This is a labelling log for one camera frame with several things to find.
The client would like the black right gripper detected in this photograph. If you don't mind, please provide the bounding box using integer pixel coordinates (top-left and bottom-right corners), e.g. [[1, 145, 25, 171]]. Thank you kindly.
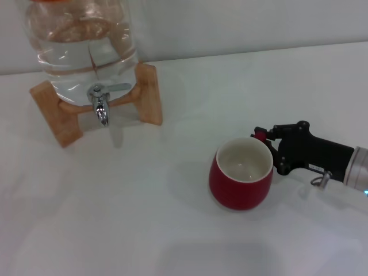
[[254, 121, 355, 183]]

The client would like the red ceramic cup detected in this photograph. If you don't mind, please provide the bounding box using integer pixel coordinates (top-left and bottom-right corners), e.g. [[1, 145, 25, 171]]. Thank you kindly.
[[208, 131, 274, 212]]

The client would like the chrome faucet with lever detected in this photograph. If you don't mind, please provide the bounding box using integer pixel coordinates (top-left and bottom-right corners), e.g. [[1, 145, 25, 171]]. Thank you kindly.
[[87, 82, 132, 128]]

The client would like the wooden dispenser stand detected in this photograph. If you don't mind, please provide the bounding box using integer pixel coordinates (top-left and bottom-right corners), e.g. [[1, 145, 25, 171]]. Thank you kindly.
[[29, 62, 163, 149]]

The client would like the clear glass water dispenser jar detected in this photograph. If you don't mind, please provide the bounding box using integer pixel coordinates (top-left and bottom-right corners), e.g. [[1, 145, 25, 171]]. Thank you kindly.
[[24, 0, 139, 106]]

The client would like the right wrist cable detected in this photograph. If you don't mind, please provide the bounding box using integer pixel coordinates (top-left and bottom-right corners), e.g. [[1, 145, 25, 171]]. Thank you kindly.
[[310, 169, 331, 189]]

